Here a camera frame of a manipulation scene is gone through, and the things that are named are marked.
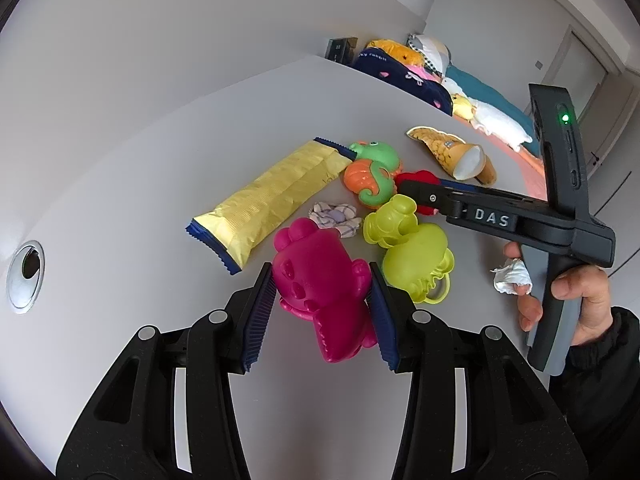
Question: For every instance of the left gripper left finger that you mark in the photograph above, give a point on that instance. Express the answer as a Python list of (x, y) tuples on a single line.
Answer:
[(164, 408)]

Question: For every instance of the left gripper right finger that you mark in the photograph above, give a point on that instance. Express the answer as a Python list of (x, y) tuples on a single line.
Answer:
[(476, 409)]

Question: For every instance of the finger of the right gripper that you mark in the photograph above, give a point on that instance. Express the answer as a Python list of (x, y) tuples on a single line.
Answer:
[(463, 187), (447, 201)]

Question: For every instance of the lime green sand mould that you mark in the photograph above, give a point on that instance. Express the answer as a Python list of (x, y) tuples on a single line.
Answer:
[(418, 259)]

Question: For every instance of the white tissue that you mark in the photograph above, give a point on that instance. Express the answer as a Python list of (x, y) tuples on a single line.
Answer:
[(512, 278)]

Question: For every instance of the plaid fabric flower scrunchie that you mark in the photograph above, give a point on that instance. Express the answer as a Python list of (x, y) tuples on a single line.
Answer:
[(342, 217)]

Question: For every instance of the pink plastic sand mould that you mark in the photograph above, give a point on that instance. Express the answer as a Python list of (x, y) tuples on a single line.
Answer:
[(319, 283)]

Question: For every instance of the yellow blue snack wrapper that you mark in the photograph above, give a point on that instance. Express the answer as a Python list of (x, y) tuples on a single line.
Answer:
[(242, 221)]

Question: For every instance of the person's right hand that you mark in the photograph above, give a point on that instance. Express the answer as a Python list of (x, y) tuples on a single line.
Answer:
[(588, 284)]

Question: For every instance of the red toy piece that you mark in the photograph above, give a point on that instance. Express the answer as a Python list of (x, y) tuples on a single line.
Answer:
[(416, 185)]

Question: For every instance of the pink bed sheet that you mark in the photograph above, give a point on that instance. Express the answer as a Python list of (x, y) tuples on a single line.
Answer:
[(514, 172)]

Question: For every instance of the white goose plush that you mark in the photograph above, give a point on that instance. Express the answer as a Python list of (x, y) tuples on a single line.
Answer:
[(491, 121)]

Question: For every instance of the green orange seahorse toy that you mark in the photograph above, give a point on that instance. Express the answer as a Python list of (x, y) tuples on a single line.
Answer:
[(371, 175)]

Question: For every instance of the yellow duck plush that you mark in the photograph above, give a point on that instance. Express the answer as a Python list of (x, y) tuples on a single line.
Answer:
[(462, 108)]

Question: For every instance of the pink folded cloth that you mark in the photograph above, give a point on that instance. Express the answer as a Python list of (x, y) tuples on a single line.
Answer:
[(424, 74)]

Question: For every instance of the checked white pillow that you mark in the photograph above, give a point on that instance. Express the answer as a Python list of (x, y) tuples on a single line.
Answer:
[(436, 55)]

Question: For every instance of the yellow orange plush pillow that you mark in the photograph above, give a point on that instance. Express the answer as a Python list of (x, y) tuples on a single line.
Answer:
[(397, 51)]

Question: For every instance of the grey room door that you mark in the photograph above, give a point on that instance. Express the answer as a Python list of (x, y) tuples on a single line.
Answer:
[(575, 64)]

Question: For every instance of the black wall socket panel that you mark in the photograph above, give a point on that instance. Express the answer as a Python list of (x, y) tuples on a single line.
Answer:
[(341, 50)]

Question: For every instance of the silver desk cable grommet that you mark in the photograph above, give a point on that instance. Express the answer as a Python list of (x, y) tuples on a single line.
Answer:
[(24, 276)]

